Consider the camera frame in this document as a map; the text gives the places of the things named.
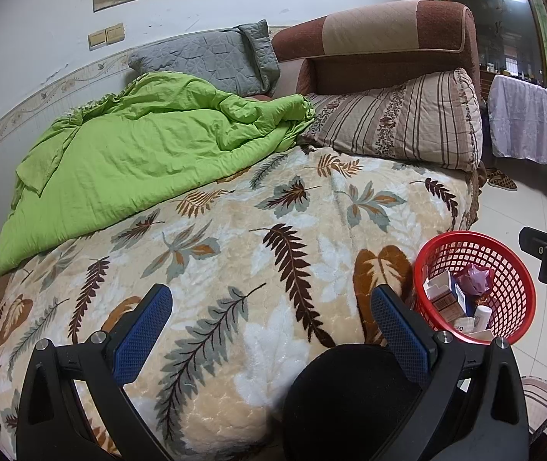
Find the white lace tablecloth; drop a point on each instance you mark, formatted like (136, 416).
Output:
(533, 120)

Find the green quilt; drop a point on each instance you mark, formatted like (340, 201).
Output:
(134, 153)

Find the brown striped pillow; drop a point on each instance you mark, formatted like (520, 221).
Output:
(398, 115)

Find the beige wall switch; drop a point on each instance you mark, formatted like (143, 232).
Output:
(114, 33)
(97, 40)

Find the red plastic basket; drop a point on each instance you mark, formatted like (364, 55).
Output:
(518, 269)

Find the pinkish clear plastic bag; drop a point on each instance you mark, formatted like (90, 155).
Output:
(475, 278)

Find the white blue medicine box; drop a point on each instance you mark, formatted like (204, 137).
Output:
(460, 297)

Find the leaf-printed beige blanket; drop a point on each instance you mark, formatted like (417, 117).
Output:
(235, 259)

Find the white open carton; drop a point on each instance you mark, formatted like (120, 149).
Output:
(437, 283)

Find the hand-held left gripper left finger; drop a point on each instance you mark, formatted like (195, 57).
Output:
(143, 331)

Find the glass door with green frame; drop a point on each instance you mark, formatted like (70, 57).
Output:
(494, 24)

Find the leopard print slipper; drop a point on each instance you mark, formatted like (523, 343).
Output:
(504, 183)
(494, 173)

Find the white plastic bottle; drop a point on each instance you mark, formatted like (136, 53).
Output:
(482, 317)

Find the grey quilted pillow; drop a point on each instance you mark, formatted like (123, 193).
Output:
(206, 57)

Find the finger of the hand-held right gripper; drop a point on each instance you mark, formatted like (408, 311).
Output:
(535, 242)

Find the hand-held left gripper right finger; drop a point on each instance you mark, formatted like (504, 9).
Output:
(400, 341)

